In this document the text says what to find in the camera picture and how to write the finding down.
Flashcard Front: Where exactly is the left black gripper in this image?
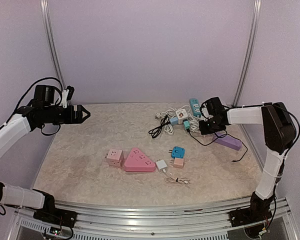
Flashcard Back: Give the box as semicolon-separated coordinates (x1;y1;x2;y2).
43;104;90;124

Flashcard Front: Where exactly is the white cartoon charger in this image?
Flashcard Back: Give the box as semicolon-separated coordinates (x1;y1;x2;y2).
175;108;189;125

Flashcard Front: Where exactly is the light blue charger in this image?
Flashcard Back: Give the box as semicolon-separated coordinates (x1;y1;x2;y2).
169;117;179;126

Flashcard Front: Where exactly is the blue square plug adapter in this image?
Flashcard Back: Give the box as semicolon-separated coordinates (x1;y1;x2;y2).
168;146;186;159

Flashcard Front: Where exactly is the pink cube socket adapter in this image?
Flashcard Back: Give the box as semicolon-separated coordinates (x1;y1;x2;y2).
105;148;124;168

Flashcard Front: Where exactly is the small pink charger plug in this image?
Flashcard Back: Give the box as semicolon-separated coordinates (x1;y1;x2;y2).
169;157;186;169

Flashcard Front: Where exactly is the pink triangular power socket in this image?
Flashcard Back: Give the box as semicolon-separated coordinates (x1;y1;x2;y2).
123;147;156;173

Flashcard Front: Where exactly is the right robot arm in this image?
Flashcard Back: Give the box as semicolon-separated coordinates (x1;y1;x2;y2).
199;97;300;222

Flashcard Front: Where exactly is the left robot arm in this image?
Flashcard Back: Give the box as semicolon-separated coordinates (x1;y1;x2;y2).
0;77;91;223

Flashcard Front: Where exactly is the purple power strip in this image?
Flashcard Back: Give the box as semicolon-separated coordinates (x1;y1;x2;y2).
212;132;243;151

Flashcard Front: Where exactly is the teal power strip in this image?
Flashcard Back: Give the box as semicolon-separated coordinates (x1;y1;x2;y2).
189;98;202;118

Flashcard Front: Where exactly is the mint green charger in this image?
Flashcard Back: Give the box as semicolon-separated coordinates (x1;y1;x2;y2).
182;119;191;131

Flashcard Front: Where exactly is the thin black cable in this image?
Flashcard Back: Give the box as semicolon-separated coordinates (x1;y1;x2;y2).
186;128;248;163

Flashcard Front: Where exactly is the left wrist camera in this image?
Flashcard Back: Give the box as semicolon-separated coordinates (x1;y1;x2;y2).
60;85;75;109

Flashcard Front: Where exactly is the white cord of teal strip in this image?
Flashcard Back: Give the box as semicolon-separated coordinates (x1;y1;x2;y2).
188;116;203;133

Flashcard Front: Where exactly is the white power cord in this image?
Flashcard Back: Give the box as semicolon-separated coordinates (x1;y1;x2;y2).
153;106;181;136

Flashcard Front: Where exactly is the black usb cable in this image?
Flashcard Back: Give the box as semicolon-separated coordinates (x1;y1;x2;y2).
148;113;171;139

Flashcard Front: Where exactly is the pink usb cable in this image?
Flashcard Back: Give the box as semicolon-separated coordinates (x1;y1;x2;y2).
162;169;191;186

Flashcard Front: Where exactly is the left aluminium post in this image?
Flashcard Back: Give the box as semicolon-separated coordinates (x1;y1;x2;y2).
40;0;67;89

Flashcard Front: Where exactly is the aluminium post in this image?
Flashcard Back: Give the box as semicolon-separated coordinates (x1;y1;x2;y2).
40;0;67;89
231;0;263;111

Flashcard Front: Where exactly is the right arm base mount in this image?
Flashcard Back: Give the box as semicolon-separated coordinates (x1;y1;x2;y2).
228;208;272;227

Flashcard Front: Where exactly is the aluminium front rail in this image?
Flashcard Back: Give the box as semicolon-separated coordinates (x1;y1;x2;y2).
6;197;300;240

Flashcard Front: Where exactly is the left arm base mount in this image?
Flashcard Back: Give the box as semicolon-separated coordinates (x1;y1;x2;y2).
33;208;78;228

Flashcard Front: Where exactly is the right aluminium post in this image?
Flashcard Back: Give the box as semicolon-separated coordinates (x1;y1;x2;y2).
231;0;263;111

